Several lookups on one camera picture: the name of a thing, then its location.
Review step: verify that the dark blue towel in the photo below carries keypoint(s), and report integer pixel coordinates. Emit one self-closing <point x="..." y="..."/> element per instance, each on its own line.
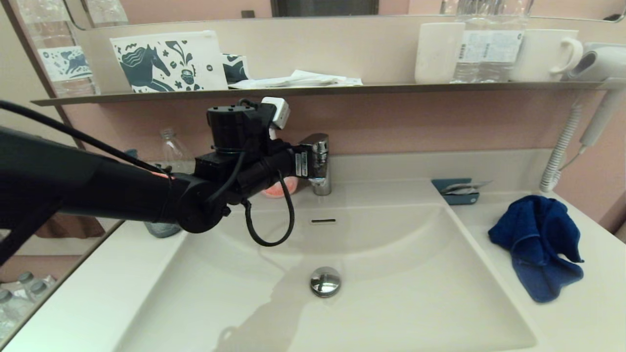
<point x="533" y="244"/>

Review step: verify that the chrome sink drain stopper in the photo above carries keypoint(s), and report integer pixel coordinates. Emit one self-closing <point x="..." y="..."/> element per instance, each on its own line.
<point x="325" y="282"/>

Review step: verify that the grey pump bottle teal pump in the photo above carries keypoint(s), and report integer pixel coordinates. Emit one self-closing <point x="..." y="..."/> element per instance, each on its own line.
<point x="164" y="230"/>

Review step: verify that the white hair dryer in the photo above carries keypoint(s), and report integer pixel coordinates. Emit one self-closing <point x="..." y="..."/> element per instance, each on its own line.
<point x="605" y="61"/>

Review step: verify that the water bottle horse print label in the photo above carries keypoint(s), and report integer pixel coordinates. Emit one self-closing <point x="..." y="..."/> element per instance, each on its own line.
<point x="71" y="66"/>

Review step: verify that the clear capped water bottle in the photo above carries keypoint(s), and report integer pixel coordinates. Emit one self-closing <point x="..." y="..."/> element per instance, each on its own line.
<point x="41" y="289"/>
<point x="27" y="279"/>
<point x="7" y="308"/>

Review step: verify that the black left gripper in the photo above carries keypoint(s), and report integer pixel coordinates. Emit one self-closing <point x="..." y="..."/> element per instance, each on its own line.
<point x="283" y="164"/>

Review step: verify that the brown slipper bag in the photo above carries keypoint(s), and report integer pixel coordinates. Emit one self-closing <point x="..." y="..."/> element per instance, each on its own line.
<point x="73" y="227"/>

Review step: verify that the silver sachet packet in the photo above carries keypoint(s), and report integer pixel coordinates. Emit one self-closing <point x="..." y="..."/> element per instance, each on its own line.
<point x="459" y="187"/>

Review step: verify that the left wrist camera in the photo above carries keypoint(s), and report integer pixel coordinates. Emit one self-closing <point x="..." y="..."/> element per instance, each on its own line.
<point x="234" y="127"/>

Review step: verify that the chrome faucet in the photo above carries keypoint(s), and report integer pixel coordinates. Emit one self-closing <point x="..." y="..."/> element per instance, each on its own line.
<point x="322" y="188"/>

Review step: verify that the large white horse print pouch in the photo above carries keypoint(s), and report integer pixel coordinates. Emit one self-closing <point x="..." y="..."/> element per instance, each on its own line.
<point x="212" y="71"/>

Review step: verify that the empty clear plastic bottle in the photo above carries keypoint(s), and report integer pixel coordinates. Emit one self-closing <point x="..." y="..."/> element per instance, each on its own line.
<point x="173" y="146"/>

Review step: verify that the wall mirror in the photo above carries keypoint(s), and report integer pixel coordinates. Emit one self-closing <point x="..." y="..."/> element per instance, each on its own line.
<point x="195" y="7"/>

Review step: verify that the blue soap tray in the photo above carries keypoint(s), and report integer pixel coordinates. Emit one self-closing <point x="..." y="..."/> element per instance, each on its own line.
<point x="462" y="199"/>

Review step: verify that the pink hand soap pump bottle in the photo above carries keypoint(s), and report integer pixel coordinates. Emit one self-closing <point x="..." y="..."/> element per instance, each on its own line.
<point x="281" y="188"/>

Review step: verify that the small dark print pouch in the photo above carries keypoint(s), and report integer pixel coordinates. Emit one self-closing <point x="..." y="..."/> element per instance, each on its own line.
<point x="235" y="68"/>

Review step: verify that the clear labelled water bottle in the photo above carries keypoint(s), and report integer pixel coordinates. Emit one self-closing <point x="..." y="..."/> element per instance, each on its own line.
<point x="473" y="51"/>
<point x="506" y="51"/>

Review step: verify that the grey metal wall shelf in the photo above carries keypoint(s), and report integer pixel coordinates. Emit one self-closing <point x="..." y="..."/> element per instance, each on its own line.
<point x="391" y="88"/>

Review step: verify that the white ceramic sink basin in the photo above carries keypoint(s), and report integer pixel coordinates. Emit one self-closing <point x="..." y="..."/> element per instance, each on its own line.
<point x="415" y="293"/>

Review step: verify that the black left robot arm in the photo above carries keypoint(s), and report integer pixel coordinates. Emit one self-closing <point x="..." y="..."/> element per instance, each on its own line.
<point x="98" y="190"/>

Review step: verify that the white plastic wrapped packets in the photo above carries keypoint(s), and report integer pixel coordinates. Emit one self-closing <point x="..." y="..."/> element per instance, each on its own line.
<point x="303" y="79"/>

